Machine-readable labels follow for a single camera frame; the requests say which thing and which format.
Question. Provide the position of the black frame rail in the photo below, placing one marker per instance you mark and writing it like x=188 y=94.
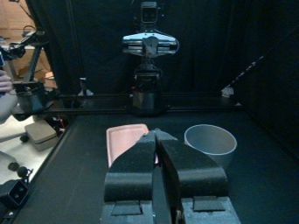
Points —
x=105 y=102

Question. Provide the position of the black cloth curtain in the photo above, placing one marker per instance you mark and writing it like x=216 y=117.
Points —
x=218 y=46

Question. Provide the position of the grey box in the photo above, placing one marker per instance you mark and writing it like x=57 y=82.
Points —
x=41 y=134

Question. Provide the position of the pink rectangular tray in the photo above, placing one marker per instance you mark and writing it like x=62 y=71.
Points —
x=124 y=140

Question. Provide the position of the person's hand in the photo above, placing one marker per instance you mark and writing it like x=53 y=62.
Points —
x=5 y=82

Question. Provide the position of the grey sleeve forearm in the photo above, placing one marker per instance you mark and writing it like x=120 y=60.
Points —
x=7 y=106

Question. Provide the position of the black caster wheel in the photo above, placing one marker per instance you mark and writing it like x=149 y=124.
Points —
x=14 y=166
x=25 y=171

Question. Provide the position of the white paper tag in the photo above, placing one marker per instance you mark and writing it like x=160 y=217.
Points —
x=228 y=92

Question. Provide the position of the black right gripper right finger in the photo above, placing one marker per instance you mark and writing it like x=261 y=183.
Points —
x=194 y=172

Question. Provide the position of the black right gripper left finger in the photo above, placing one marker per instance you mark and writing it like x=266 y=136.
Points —
x=130 y=172

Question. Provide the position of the grey bowl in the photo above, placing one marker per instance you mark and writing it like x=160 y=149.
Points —
x=210 y=139

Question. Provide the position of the black electronics box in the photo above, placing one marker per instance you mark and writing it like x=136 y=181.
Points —
x=14 y=193

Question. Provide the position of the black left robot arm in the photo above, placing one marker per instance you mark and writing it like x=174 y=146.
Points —
x=148 y=100

